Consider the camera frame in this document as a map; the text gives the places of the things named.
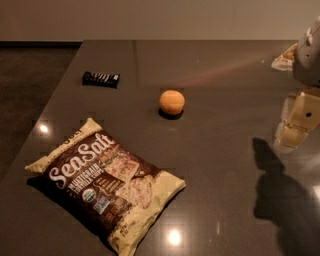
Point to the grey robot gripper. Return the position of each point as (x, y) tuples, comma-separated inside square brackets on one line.
[(308, 60)]

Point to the orange fruit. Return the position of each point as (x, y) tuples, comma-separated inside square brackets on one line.
[(171, 102)]

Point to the brown sea salt chip bag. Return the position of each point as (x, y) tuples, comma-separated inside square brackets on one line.
[(120, 193)]

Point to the black snack bar wrapper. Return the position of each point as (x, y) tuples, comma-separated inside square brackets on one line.
[(100, 79)]

